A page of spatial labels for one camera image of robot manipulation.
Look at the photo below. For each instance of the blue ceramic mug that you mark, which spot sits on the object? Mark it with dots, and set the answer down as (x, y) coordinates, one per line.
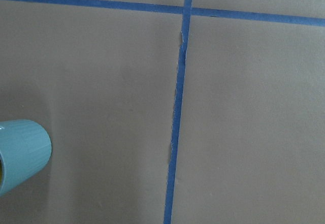
(25, 150)

